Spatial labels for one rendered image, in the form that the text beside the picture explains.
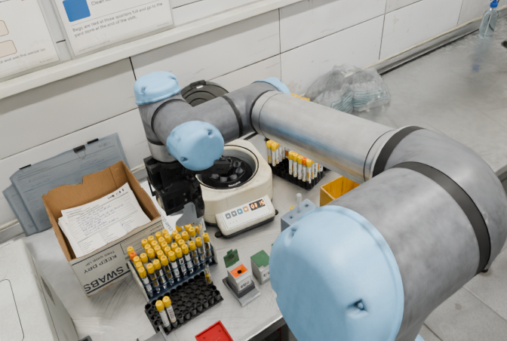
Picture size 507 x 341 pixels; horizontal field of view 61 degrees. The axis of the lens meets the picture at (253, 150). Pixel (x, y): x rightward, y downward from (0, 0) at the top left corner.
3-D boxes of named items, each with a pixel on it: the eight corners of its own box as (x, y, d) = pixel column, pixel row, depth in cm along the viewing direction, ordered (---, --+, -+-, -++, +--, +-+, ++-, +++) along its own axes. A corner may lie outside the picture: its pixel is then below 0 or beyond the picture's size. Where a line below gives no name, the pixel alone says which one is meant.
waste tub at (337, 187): (348, 240, 119) (351, 216, 113) (318, 210, 128) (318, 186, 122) (384, 219, 124) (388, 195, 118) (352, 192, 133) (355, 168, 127)
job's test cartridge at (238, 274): (239, 296, 106) (237, 281, 102) (228, 283, 109) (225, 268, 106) (252, 287, 108) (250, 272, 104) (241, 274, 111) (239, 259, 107)
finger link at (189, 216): (176, 235, 93) (167, 204, 87) (200, 222, 95) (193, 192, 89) (182, 244, 91) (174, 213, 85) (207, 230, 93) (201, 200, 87)
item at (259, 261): (262, 284, 110) (260, 268, 106) (251, 272, 113) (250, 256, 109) (275, 277, 112) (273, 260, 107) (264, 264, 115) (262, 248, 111)
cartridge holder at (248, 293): (242, 307, 106) (241, 299, 103) (222, 282, 111) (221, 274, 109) (260, 295, 108) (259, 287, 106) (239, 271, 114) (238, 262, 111)
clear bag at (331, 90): (327, 139, 155) (329, 94, 143) (287, 122, 164) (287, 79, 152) (362, 105, 169) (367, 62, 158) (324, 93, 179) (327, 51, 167)
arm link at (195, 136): (243, 113, 65) (208, 84, 72) (176, 142, 60) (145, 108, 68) (247, 154, 70) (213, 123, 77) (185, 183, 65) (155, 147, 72)
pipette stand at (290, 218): (295, 253, 117) (295, 228, 111) (277, 238, 121) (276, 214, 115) (320, 233, 122) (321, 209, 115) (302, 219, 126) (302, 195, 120)
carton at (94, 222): (86, 299, 110) (66, 263, 101) (57, 230, 129) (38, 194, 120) (173, 252, 120) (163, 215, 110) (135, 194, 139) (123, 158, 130)
